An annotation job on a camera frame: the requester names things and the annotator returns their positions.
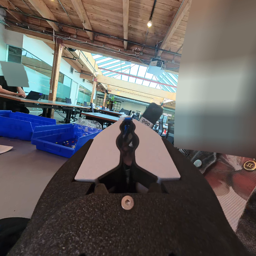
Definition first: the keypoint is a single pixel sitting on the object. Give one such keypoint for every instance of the black laptop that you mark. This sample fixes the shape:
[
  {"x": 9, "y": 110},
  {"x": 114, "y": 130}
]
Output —
[{"x": 34, "y": 96}]

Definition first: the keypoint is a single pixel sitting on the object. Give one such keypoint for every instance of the ceiling spotlight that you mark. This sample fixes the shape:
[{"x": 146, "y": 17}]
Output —
[{"x": 149, "y": 24}]

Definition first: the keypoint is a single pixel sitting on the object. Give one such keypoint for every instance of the dark-topped desk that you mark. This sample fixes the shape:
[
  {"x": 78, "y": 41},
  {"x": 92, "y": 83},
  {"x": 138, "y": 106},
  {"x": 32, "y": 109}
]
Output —
[{"x": 100, "y": 116}]

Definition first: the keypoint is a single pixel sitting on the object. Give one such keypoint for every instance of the thick white instruction booklet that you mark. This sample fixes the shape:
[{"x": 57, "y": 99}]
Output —
[{"x": 5, "y": 149}]

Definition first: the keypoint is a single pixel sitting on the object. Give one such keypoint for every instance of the person's right hand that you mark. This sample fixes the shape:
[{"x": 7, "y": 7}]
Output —
[{"x": 128, "y": 154}]

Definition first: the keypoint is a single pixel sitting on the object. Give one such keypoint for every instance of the potted green plant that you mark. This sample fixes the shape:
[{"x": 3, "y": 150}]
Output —
[{"x": 112, "y": 101}]

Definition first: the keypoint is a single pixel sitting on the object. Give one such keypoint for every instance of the long wooden desk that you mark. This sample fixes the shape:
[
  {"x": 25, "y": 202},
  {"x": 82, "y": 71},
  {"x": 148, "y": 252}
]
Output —
[{"x": 56, "y": 103}]

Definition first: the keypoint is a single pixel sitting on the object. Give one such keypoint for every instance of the clear plastic bag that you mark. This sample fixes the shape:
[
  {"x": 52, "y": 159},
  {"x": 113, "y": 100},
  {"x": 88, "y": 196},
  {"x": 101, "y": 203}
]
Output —
[{"x": 90, "y": 124}]

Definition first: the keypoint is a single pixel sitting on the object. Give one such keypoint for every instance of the gold round pendant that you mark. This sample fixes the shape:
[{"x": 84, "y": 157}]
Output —
[{"x": 249, "y": 165}]

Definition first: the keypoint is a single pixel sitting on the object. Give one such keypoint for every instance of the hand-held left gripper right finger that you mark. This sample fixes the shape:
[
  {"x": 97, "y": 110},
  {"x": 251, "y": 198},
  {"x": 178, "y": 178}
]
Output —
[{"x": 158, "y": 158}]

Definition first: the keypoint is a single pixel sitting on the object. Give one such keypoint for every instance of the blue storage bin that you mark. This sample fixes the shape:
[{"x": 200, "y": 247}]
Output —
[
  {"x": 52, "y": 140},
  {"x": 16, "y": 126}
]

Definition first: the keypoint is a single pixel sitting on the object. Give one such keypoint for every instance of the person's grey denim jacket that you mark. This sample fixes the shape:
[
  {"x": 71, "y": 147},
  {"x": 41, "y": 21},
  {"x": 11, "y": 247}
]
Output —
[{"x": 202, "y": 158}]

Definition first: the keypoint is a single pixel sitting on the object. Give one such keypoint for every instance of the black dome camera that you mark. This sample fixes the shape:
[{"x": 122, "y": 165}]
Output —
[{"x": 72, "y": 49}]

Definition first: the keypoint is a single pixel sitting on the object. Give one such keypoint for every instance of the black quilted pad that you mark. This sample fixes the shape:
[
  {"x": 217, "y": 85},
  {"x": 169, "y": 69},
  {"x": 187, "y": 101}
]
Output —
[{"x": 10, "y": 236}]

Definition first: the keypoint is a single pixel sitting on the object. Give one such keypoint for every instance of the person's white printed shirt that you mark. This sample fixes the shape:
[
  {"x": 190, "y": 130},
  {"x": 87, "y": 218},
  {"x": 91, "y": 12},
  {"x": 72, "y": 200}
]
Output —
[{"x": 230, "y": 196}]

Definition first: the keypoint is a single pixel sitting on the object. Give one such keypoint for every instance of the wooden post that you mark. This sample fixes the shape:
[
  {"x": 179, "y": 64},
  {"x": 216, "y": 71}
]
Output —
[{"x": 55, "y": 80}]

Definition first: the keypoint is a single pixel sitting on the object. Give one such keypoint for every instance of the white ceiling projector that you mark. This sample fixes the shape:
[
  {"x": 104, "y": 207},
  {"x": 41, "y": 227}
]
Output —
[{"x": 156, "y": 69}]

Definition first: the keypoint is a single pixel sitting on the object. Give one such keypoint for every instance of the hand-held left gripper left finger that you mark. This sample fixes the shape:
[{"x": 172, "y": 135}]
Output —
[{"x": 100, "y": 158}]

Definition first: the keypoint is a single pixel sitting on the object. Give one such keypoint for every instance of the small blue brick plate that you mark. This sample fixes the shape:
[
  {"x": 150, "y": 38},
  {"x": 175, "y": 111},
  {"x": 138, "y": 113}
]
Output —
[{"x": 127, "y": 120}]

